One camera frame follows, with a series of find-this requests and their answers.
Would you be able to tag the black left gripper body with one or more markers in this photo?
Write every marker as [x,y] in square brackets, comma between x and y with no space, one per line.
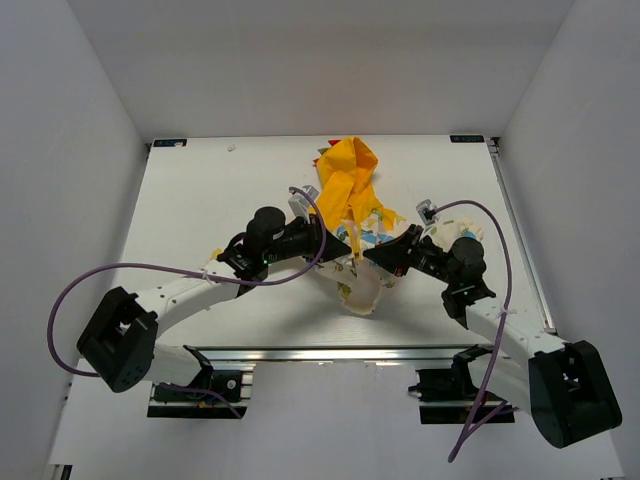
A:
[304,241]

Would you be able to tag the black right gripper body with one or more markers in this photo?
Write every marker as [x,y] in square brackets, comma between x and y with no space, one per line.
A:
[430,260]

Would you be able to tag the yellow dinosaur print kids jacket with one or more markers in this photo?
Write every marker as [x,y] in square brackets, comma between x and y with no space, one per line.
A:
[349,208]

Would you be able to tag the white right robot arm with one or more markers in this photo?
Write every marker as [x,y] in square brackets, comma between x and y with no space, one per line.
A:
[563,386]

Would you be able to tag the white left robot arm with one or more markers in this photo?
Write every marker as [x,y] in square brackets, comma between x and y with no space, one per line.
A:
[120,341]

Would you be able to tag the dark blue corner label right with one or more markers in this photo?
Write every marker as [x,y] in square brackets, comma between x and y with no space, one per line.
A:
[464,138]

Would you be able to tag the dark blue corner label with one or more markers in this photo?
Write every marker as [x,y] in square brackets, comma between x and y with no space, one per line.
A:
[464,138]
[169,143]

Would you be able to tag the dark blue corner label left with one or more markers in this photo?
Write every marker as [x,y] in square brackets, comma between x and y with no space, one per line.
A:
[169,143]

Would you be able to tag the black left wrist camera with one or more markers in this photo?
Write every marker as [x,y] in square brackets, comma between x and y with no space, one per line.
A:
[301,199]

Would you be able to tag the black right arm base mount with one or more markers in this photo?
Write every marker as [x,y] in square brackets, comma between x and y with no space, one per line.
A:
[446,394]

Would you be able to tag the aluminium right side rail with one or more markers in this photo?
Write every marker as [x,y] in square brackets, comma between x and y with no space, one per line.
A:
[532,275]

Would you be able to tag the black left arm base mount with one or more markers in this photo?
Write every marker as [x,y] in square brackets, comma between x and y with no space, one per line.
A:
[223,393]

